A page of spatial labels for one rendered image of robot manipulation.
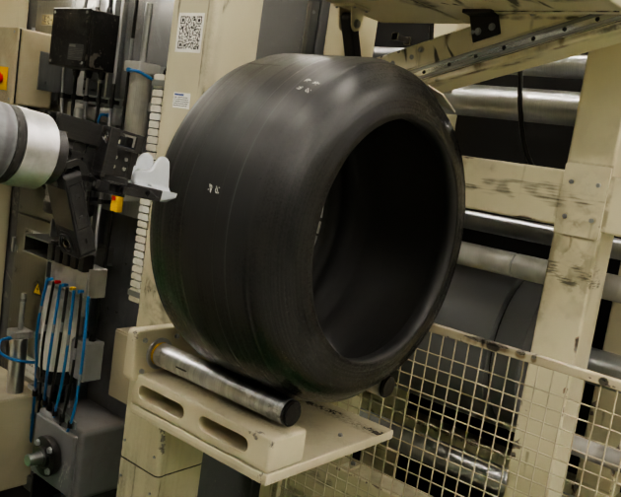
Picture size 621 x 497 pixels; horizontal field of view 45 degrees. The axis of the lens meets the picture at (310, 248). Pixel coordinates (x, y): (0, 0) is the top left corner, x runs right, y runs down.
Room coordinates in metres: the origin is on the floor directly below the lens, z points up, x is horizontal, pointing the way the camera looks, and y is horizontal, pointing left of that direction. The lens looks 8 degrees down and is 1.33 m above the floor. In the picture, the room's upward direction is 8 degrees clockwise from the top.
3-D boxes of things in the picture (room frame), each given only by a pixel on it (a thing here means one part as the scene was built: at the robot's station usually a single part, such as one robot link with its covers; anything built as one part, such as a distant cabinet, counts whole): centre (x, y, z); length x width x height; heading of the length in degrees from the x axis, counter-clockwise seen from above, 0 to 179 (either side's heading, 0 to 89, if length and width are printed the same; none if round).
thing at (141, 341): (1.50, 0.18, 0.90); 0.40 x 0.03 x 0.10; 141
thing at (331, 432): (1.39, 0.04, 0.80); 0.37 x 0.36 x 0.02; 141
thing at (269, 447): (1.28, 0.13, 0.84); 0.36 x 0.09 x 0.06; 51
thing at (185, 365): (1.27, 0.12, 0.90); 0.35 x 0.05 x 0.05; 51
